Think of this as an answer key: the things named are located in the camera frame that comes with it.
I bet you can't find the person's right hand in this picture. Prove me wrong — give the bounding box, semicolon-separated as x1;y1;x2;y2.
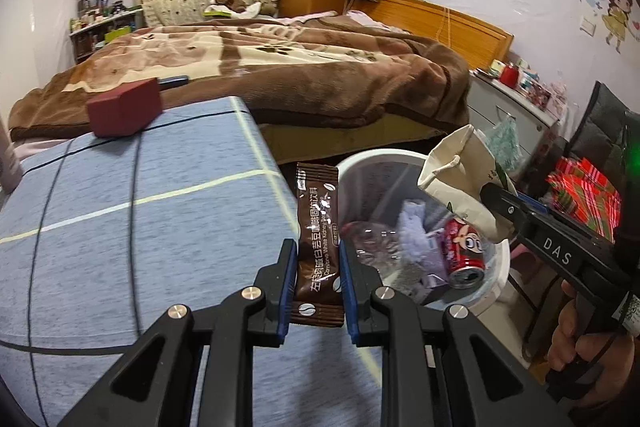
545;281;640;389

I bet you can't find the wooden headboard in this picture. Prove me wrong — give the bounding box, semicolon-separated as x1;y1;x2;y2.
357;0;516;70

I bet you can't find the grey bedside cabinet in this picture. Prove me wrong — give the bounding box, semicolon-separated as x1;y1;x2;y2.
467;69;563;172

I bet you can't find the dark red box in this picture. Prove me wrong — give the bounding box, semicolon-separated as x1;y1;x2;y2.
86;77;163;138

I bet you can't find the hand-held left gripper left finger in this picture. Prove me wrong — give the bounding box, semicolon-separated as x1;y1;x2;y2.
57;238;300;427

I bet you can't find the printed plastic shopping bag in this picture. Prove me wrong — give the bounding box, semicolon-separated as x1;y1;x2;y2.
482;117;521;180

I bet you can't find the red green striped bag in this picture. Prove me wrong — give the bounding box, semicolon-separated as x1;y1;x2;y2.
545;157;623;243

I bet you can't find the cream paper bag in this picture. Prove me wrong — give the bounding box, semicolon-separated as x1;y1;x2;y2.
417;124;518;244

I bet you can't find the row of bottles and jars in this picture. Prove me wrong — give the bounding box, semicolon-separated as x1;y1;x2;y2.
70;0;143;32

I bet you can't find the pink pillow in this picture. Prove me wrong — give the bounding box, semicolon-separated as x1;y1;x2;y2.
280;9;396;32

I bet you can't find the white round trash bin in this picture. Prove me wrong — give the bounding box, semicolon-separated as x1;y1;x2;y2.
336;148;512;315

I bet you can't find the blue checked tablecloth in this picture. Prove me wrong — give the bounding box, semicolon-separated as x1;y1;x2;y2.
0;96;386;427

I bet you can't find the row of small printed boxes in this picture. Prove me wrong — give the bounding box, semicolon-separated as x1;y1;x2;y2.
517;59;571;118

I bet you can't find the green paper bag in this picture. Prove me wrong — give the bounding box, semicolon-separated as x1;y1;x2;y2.
104;27;135;45

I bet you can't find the white cloth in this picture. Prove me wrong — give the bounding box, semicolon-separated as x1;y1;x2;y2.
239;1;278;18

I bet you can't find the clear plastic bottle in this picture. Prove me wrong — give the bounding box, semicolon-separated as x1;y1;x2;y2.
345;219;401;278

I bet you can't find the black chair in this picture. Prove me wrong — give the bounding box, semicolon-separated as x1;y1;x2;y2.
567;79;640;188

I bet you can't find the cartoon girl wall sticker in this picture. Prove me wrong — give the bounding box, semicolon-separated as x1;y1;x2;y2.
577;0;640;55

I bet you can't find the white charging cable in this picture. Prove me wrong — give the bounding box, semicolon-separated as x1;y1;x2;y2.
435;4;453;45

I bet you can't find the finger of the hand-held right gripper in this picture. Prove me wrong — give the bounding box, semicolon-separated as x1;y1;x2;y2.
519;193;556;221
480;182;539;236

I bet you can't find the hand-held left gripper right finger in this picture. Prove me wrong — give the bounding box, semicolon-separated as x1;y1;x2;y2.
339;238;573;427

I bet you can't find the brown coffee sachet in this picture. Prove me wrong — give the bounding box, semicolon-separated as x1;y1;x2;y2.
289;162;347;328

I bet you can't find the white wall shelf unit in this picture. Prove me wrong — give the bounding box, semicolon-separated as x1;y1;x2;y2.
69;7;146;62

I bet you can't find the pink plastic stool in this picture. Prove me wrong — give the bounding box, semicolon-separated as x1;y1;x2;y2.
510;242;548;303

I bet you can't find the red cartoon face can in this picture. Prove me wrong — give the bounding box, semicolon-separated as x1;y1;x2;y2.
442;216;497;290

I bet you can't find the bed with brown blanket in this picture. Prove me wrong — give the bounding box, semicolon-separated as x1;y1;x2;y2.
9;18;471;142

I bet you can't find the white tissue roll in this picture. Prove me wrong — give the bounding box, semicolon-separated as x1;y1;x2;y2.
397;199;448;278

